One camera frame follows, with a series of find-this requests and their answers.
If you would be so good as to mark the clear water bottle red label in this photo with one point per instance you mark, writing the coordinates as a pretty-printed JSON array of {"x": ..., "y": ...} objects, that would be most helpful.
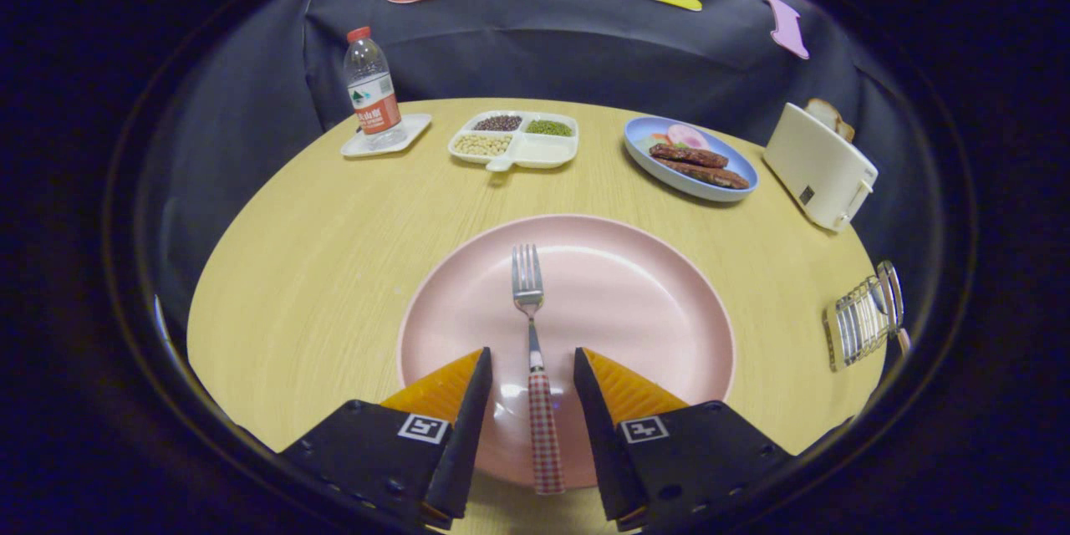
[{"x": 374, "y": 96}]

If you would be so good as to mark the green beans pile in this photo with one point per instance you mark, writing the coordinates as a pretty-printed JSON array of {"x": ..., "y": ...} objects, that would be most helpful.
[{"x": 549, "y": 128}]

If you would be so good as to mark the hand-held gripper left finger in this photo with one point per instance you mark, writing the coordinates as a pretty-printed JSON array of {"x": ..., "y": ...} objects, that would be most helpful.
[{"x": 468, "y": 443}]

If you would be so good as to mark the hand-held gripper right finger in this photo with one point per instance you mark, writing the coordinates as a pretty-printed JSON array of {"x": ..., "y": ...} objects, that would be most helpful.
[{"x": 602, "y": 443}]

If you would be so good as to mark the white toaster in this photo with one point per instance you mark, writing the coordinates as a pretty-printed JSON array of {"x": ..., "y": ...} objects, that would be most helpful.
[{"x": 815, "y": 167}]

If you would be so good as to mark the yellow beans pile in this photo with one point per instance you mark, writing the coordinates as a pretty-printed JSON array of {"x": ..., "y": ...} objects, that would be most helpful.
[{"x": 482, "y": 145}]

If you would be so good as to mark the blue plate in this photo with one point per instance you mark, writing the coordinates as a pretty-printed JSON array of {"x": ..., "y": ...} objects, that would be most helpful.
[{"x": 644, "y": 163}]

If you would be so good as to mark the brown beans pile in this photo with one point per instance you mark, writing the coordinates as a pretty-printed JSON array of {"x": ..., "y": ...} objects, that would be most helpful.
[{"x": 499, "y": 123}]

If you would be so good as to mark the pink plate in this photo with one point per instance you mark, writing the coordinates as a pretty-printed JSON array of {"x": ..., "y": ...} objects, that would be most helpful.
[{"x": 635, "y": 301}]

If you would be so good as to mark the white divided tray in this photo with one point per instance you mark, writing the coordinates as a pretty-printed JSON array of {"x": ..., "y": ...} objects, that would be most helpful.
[{"x": 543, "y": 152}]

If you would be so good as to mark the pink ham slice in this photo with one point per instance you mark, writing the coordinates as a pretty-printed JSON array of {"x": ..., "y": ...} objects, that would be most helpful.
[{"x": 687, "y": 136}]

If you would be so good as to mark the white square coaster tray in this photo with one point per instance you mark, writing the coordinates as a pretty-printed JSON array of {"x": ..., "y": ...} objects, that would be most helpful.
[{"x": 415, "y": 129}]

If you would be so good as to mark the brown grilled sausage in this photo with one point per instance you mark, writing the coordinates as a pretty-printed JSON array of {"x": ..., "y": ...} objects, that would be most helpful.
[
  {"x": 690, "y": 155},
  {"x": 710, "y": 175}
]

